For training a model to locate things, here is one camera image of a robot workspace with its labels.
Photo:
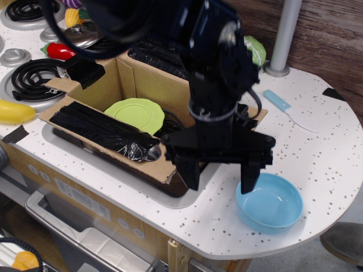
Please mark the green toy cabbage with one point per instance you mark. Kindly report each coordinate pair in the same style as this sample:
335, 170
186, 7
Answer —
257, 49

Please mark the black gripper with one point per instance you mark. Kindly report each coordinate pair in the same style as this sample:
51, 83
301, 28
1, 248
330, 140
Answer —
218, 139

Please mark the toy corn cob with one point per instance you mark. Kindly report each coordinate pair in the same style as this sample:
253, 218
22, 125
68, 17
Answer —
72, 17

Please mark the silver pot lid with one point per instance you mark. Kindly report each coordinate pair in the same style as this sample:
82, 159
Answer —
83, 35

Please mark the light blue bowl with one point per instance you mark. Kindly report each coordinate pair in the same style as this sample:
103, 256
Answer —
273, 206

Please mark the yellow toy banana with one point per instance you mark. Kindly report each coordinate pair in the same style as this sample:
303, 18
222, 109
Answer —
14, 113

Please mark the grey stove knob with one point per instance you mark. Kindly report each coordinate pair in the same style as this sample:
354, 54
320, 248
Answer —
15, 57
49, 36

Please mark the black rear stove coil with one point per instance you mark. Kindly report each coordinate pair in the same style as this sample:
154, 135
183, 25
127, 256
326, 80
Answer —
23, 11

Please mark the black tape piece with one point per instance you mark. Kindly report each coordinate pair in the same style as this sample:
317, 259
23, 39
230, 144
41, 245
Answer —
332, 93
16, 135

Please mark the green plate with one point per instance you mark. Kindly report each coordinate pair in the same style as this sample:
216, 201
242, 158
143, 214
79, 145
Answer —
143, 114

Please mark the red toy pepper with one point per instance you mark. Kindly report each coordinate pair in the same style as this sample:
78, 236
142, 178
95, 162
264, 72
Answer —
58, 51

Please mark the grey metal post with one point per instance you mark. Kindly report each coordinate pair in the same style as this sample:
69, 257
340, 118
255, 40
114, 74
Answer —
278, 65

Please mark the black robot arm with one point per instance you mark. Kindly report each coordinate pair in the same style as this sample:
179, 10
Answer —
209, 40

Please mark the black stove coil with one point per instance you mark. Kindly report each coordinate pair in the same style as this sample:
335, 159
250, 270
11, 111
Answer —
23, 11
29, 80

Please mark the black front stove coil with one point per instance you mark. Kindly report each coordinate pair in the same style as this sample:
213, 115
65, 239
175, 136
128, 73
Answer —
29, 80

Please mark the cardboard box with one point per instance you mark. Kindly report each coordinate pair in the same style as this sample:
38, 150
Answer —
81, 114

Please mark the silver oven door handle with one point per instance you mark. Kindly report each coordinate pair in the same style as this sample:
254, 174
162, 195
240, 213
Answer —
85, 244

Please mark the purple toy eggplant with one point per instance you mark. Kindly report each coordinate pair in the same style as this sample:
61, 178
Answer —
73, 4

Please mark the blue handled white knife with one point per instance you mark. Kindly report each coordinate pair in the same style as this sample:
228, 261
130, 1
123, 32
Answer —
297, 117

